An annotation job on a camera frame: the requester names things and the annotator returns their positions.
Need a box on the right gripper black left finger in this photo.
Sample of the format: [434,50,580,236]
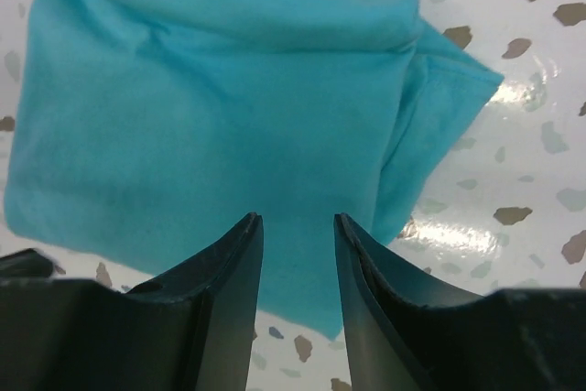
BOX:
[1,213,264,391]

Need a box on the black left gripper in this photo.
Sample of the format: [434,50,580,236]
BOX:
[0,248,55,278]

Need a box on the turquoise t shirt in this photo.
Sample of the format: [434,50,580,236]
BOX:
[4,0,503,338]

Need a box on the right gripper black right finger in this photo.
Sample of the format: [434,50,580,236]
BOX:
[334,214,585,390]

